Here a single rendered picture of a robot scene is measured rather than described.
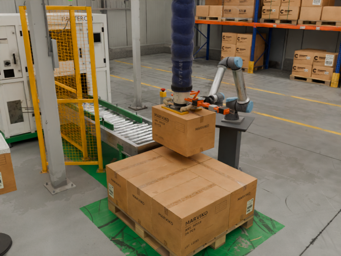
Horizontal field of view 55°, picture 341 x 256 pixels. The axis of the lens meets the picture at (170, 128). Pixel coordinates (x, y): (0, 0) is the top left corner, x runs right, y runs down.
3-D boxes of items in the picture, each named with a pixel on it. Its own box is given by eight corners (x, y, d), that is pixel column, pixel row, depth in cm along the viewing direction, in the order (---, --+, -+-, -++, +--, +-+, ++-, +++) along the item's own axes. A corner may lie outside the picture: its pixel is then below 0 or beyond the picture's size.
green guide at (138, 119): (88, 99, 575) (87, 94, 572) (93, 98, 581) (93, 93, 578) (140, 123, 461) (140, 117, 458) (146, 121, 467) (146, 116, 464)
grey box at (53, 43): (48, 65, 367) (44, 38, 357) (53, 65, 370) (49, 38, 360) (55, 68, 353) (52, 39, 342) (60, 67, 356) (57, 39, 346)
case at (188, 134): (152, 139, 376) (151, 106, 362) (178, 131, 399) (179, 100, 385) (186, 157, 332) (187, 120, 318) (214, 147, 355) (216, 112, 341)
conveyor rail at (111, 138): (57, 114, 546) (56, 102, 539) (60, 113, 549) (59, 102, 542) (136, 161, 381) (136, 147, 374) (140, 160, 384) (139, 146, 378)
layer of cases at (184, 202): (107, 197, 357) (105, 164, 343) (176, 170, 418) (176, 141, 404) (180, 258, 272) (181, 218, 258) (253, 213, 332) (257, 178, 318)
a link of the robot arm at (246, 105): (242, 106, 414) (230, 53, 372) (254, 108, 403) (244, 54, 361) (236, 114, 405) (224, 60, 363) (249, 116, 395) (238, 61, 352)
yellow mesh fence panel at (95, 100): (39, 173, 438) (14, 5, 363) (42, 169, 447) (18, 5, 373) (105, 172, 441) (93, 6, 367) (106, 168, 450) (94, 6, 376)
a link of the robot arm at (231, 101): (229, 108, 424) (229, 95, 419) (241, 110, 413) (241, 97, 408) (223, 111, 413) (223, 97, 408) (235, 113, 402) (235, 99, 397)
